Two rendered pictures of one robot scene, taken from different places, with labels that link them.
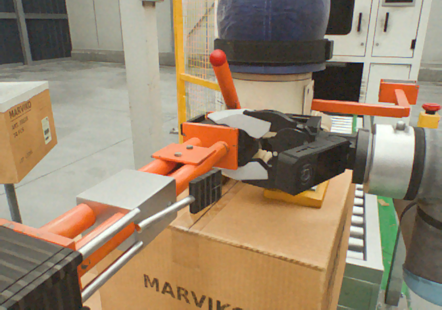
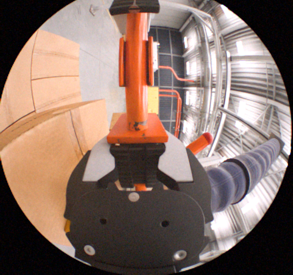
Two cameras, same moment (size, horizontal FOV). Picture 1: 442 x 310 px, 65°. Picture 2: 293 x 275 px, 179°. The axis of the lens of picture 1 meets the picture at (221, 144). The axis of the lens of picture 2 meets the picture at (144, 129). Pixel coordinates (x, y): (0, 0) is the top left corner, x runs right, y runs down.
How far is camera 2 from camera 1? 0.40 m
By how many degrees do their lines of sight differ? 46
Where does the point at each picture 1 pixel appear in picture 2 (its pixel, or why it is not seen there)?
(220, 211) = (73, 148)
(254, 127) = (174, 160)
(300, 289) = not seen: outside the picture
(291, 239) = (20, 184)
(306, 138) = (192, 252)
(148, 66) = not seen: hidden behind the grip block
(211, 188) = not seen: outside the picture
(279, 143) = (162, 203)
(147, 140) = not seen: hidden behind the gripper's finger
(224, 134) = (156, 128)
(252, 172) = (97, 161)
